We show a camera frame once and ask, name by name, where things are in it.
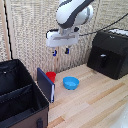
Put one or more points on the red plastic cup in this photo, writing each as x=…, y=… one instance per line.
x=51, y=76

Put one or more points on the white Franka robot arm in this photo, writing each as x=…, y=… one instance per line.
x=71, y=11

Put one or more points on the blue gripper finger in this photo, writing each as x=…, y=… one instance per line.
x=54, y=52
x=67, y=50

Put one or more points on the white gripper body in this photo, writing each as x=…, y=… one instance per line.
x=61, y=38

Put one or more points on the beige woven screen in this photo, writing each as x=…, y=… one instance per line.
x=33, y=30

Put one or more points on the black fabric storage box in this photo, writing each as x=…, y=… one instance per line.
x=18, y=96

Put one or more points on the blue plastic bowl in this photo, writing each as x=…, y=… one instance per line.
x=71, y=82

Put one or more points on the dark blue binder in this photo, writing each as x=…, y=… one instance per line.
x=45, y=85

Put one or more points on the black air fryer body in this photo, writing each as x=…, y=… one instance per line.
x=115, y=41

